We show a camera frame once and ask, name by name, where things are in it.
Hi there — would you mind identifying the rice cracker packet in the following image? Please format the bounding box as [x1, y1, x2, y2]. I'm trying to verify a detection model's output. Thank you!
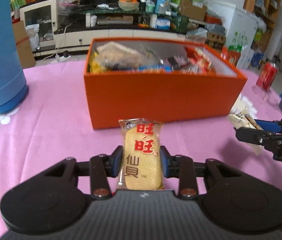
[116, 118, 164, 191]

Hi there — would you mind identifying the beige snack packet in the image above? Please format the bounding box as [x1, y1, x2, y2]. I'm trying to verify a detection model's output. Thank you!
[227, 109, 263, 155]

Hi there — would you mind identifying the yellow green snack packet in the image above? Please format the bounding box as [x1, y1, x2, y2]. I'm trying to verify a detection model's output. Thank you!
[89, 51, 106, 74]

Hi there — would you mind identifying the pink floral tablecloth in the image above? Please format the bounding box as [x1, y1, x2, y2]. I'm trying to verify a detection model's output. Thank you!
[0, 61, 282, 236]

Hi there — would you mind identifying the red soda can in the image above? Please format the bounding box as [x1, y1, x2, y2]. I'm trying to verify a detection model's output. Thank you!
[256, 62, 278, 91]

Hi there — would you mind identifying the orange cardboard box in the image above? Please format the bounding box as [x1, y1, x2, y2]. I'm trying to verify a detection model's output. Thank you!
[83, 37, 247, 129]

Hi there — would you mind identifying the red peanut snack packet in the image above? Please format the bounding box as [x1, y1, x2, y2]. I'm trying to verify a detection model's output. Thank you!
[185, 47, 214, 74]

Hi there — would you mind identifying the clear beige cracker packet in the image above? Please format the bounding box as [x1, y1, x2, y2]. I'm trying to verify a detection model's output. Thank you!
[95, 41, 143, 69]

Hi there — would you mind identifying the white small fridge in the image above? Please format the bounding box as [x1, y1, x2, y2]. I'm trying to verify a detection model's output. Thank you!
[210, 1, 259, 53]

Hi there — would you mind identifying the white tv cabinet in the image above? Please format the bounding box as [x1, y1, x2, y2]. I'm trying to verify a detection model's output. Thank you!
[54, 29, 185, 51]

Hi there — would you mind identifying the brown cardboard box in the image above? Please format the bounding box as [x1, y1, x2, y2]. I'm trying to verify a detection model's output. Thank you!
[12, 21, 36, 69]

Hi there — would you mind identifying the wooden bookshelf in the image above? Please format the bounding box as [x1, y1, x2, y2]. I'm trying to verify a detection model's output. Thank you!
[243, 0, 282, 30]

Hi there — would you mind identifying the fruit bowl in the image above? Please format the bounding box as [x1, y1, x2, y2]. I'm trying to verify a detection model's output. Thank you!
[118, 0, 139, 11]

